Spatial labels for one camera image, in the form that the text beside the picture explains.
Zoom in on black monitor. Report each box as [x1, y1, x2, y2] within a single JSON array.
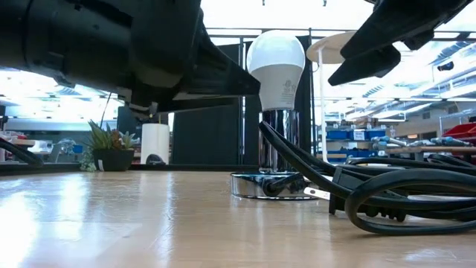
[[116, 105, 170, 139]]

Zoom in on black table frame rail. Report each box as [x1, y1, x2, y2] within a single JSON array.
[[0, 162, 476, 180]]

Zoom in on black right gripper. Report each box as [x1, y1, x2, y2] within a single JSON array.
[[327, 0, 475, 87]]

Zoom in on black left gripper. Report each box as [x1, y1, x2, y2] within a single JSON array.
[[28, 0, 242, 113]]

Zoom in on black curved cable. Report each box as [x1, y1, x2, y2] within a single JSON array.
[[0, 138, 44, 168]]

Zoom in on white round side table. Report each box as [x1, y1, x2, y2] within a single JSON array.
[[306, 31, 358, 167]]

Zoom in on black lamp power cord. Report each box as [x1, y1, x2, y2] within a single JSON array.
[[258, 121, 476, 236]]

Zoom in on white cylinder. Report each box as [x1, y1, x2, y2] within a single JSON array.
[[140, 123, 171, 165]]

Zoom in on red storage bin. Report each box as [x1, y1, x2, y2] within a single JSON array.
[[441, 122, 476, 141]]

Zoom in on thin black hanging cable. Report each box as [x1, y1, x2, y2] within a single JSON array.
[[99, 92, 112, 128]]

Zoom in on wooden workbench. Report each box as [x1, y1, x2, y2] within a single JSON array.
[[385, 146, 476, 159]]

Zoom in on chrome lamp base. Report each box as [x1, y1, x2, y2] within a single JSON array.
[[229, 109, 321, 201]]

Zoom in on white LED lightbulb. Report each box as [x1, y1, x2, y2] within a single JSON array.
[[245, 29, 306, 112]]

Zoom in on succulent plant in black pot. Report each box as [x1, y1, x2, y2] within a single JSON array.
[[80, 118, 141, 173]]

